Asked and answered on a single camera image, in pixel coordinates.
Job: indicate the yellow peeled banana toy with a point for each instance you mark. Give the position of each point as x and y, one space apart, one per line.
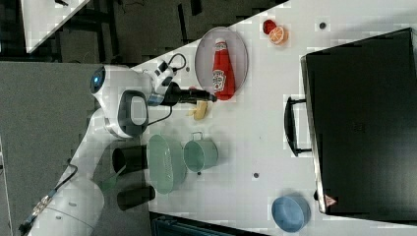
199 111

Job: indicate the green perforated oval basket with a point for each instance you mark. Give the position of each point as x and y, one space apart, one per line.
167 170

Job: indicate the black cylinder cup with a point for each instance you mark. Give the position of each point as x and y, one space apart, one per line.
130 158
135 197

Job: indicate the orange slice toy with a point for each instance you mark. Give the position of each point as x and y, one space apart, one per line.
278 36

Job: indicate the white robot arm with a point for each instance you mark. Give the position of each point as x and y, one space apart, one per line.
74 206

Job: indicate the black toaster oven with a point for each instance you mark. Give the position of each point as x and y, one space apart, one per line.
362 109

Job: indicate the white side table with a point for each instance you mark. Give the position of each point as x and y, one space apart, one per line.
42 18

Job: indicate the blue bowl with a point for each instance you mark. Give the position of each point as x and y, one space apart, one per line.
290 213

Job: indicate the red strawberry toy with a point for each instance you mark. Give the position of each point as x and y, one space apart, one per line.
268 26

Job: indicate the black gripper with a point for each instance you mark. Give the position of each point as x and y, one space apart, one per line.
175 94

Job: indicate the grey oval plate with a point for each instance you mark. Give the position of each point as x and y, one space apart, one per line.
205 55

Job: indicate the red ketchup bottle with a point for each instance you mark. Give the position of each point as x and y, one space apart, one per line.
223 80

